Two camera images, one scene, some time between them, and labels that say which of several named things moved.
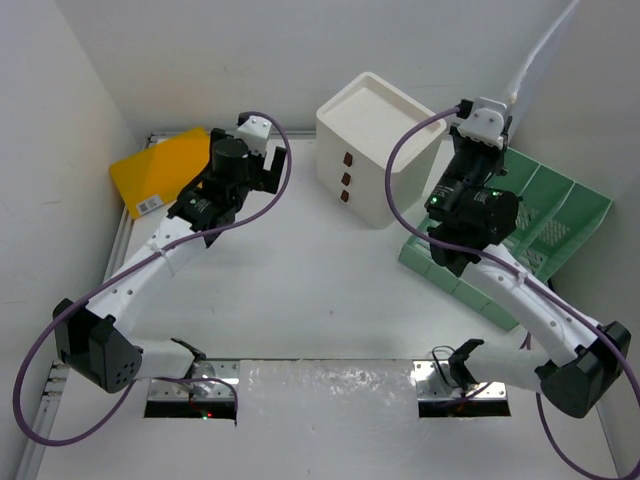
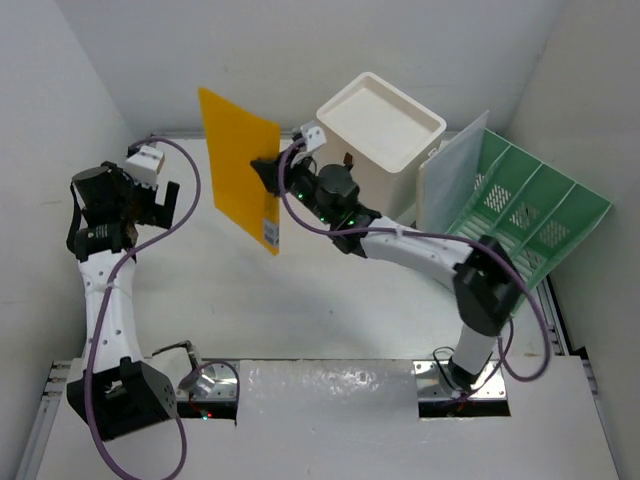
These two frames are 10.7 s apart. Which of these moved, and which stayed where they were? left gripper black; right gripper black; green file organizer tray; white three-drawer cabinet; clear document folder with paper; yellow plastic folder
Moved: clear document folder with paper; yellow plastic folder; right gripper black; left gripper black
Stayed: white three-drawer cabinet; green file organizer tray
